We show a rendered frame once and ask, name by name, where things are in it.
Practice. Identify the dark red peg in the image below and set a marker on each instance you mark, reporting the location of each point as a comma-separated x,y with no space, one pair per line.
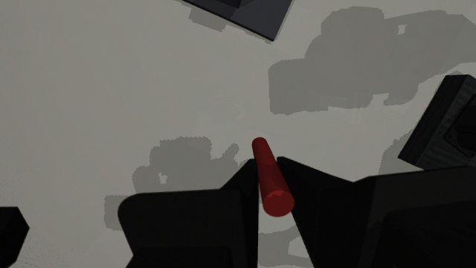
276,196

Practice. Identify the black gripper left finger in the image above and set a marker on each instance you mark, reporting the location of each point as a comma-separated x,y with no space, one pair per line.
226,216

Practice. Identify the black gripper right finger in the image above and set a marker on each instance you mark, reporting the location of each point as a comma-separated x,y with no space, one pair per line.
340,221

